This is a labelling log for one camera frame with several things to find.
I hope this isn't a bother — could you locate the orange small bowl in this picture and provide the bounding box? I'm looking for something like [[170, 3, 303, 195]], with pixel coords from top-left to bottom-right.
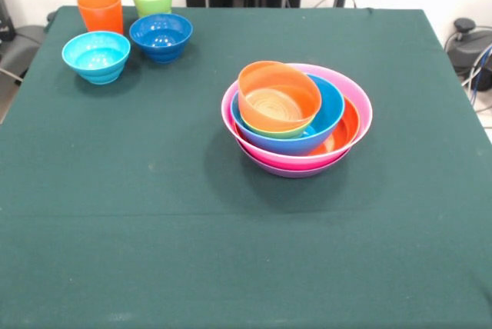
[[237, 60, 323, 133]]

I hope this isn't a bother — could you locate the pink large bowl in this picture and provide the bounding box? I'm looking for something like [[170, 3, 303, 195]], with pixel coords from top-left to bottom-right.
[[221, 62, 374, 171]]

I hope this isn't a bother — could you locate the dark green tablecloth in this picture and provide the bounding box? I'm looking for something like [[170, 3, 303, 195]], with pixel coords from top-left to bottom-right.
[[0, 5, 492, 329]]

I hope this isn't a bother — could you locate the blue medium bowl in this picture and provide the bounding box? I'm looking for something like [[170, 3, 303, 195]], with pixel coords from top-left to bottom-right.
[[230, 74, 346, 156]]

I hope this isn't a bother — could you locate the orange plastic cup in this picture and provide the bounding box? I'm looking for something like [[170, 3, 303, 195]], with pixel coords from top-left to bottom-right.
[[77, 0, 125, 35]]

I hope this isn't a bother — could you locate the green small bowl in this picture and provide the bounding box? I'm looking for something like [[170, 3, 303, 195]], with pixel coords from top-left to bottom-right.
[[242, 115, 314, 140]]

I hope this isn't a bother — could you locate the dark blue small bowl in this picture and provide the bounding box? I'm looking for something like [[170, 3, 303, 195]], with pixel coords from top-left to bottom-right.
[[128, 13, 194, 64]]

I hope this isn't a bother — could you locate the light blue small bowl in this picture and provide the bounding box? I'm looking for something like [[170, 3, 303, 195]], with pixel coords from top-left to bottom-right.
[[61, 31, 132, 85]]

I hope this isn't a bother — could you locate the bundle of cables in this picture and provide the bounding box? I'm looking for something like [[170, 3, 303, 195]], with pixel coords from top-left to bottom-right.
[[460, 42, 492, 130]]

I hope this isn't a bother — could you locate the orange medium bowl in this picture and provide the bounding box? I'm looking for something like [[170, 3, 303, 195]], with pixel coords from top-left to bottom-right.
[[309, 96, 361, 158]]

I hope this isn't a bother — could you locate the black floor stand base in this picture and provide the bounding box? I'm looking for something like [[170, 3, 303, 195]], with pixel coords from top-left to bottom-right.
[[444, 17, 492, 75], [0, 9, 57, 91]]

